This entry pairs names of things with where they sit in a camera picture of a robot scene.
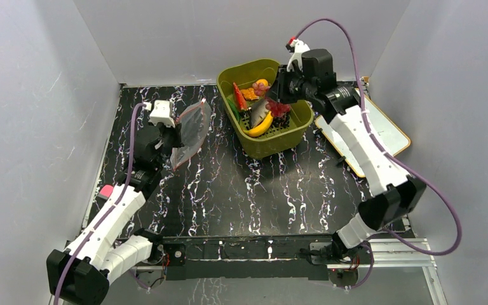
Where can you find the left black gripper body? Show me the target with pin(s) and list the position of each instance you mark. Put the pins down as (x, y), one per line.
(171, 138)

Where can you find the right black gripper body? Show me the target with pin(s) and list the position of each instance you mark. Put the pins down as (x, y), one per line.
(281, 84)

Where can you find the clear zip bag orange zipper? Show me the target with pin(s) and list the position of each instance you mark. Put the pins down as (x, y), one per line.
(194, 125)

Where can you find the red toy grape bunch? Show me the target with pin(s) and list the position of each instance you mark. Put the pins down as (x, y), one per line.
(277, 109)

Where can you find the grey toy fish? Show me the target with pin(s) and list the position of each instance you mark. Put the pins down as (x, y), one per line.
(258, 112)

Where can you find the orange toy fruit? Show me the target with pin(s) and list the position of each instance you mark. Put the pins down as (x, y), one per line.
(261, 83)

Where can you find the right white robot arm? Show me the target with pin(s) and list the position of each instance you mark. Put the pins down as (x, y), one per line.
(394, 192)

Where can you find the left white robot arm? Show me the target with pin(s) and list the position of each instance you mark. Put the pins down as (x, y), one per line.
(101, 235)

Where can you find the olive green plastic basket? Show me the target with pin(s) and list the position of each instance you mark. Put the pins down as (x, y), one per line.
(275, 140)

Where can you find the black toy grape bunch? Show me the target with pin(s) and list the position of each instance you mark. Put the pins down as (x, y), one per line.
(281, 121)

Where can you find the pink red eraser block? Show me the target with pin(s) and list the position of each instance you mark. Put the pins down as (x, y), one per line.
(105, 192)

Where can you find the yellow toy banana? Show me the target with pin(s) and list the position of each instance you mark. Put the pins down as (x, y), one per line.
(261, 128)

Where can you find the toy watermelon slice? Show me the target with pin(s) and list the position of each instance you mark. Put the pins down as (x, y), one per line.
(239, 99)

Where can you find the green toy vegetable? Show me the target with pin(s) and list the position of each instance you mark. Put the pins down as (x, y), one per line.
(234, 110)

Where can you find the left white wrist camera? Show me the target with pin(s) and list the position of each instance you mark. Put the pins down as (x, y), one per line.
(162, 111)

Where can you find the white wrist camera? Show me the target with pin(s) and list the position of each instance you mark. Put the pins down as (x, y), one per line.
(162, 111)
(296, 48)

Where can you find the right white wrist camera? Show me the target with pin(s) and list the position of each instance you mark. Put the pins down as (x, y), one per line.
(296, 48)

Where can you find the small whiteboard wooden frame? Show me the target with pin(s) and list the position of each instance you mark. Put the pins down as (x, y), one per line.
(393, 139)

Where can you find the black metal base rail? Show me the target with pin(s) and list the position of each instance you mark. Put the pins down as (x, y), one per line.
(290, 256)

